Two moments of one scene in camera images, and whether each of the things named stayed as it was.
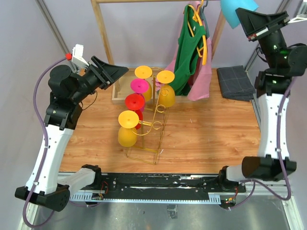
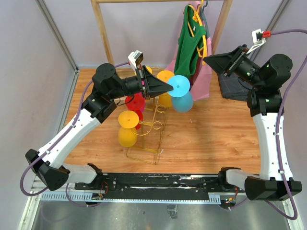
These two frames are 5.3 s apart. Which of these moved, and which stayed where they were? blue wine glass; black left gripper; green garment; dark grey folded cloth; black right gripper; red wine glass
Moved: blue wine glass; black right gripper; black left gripper
Stayed: dark grey folded cloth; red wine glass; green garment
